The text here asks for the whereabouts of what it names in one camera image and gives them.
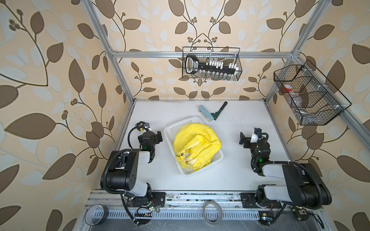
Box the white plastic basket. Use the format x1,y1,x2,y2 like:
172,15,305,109
164,116,224,178

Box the red item in wire basket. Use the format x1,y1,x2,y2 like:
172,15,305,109
281,84,293,93

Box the black wire basket wall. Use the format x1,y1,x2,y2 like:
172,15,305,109
182,46,243,81
274,60,352,126

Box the black yellow device on rail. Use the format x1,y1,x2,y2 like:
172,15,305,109
291,206,310,221

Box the black tape roll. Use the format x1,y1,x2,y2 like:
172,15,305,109
85,204,109,226

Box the black wire basket right wall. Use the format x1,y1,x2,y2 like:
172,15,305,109
274,60,352,126

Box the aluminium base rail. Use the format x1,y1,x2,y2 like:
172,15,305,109
83,190,324,220

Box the yellow trousers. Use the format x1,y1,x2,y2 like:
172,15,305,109
173,123,222,171

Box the black wire basket back wall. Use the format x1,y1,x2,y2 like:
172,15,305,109
182,46,243,81

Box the clear tape roll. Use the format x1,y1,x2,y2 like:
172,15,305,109
202,201,223,225

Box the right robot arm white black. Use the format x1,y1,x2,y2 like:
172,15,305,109
239,128,332,210

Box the black socket set rail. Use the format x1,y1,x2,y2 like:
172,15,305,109
184,54,239,74

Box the green pipe wrench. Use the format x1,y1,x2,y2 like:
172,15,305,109
211,102,228,120

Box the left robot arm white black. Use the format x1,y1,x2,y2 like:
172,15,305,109
100,121,166,208

